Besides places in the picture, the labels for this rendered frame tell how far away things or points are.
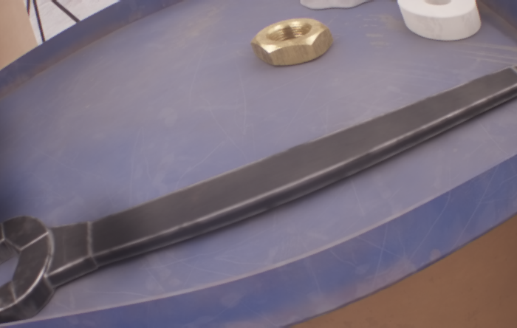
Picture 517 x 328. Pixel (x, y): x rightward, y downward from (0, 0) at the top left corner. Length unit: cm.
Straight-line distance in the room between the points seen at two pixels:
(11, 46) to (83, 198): 121
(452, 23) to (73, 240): 27
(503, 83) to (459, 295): 15
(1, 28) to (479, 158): 137
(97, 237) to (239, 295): 11
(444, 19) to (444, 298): 19
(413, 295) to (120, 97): 25
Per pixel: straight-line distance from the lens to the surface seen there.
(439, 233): 24
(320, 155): 31
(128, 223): 32
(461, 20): 41
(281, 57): 41
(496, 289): 43
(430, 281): 37
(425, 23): 41
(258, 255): 29
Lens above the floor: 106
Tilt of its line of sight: 32 degrees down
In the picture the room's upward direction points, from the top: 22 degrees counter-clockwise
